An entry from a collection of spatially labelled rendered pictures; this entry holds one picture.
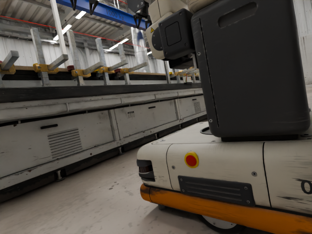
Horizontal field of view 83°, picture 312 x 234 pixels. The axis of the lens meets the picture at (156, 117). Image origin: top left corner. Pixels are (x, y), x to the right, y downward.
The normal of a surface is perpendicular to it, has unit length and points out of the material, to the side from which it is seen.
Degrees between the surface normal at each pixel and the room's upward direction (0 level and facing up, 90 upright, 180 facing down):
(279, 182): 90
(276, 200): 96
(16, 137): 91
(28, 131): 90
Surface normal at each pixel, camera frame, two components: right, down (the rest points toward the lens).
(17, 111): 0.77, -0.11
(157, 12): -0.62, 0.16
